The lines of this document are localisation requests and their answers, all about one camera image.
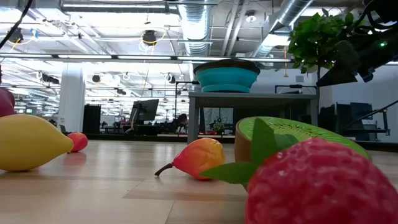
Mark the person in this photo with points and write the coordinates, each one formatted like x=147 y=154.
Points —
x=183 y=121

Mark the silver ventilation duct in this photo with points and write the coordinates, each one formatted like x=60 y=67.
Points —
x=280 y=21
x=196 y=25

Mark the pink dragon fruit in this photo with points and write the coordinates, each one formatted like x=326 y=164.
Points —
x=5 y=102

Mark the white building column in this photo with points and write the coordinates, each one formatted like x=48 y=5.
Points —
x=71 y=99

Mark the green kiwi half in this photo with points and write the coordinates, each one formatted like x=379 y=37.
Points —
x=311 y=130

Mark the small orange pear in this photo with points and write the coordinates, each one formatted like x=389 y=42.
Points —
x=199 y=157

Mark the dark computer monitor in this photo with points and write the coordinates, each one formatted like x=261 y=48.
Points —
x=360 y=110

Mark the grey perforated metal shelf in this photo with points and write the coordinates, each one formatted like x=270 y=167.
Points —
x=248 y=99

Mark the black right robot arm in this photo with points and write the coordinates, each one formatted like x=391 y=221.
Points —
x=382 y=31

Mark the small orange peach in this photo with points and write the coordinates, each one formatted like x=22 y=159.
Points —
x=79 y=141

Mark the yellow lemon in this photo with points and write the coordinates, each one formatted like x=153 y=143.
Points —
x=31 y=143

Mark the black desk monitor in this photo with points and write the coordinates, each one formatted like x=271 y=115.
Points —
x=146 y=110

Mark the black overhead camera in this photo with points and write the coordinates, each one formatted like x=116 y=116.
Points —
x=150 y=37

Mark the black cabinet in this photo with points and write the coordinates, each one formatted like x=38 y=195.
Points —
x=91 y=118

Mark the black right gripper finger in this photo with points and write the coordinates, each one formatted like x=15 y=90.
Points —
x=339 y=76

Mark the red plastic strawberry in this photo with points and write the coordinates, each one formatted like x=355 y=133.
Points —
x=311 y=186

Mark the green plant in black pot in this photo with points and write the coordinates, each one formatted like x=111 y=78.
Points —
x=311 y=40

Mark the long horizontal light bar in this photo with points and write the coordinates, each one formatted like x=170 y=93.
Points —
x=186 y=58

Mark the small potted plant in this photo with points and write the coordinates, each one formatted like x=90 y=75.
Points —
x=218 y=127

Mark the blue collapsible colander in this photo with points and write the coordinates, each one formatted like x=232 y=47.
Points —
x=227 y=79

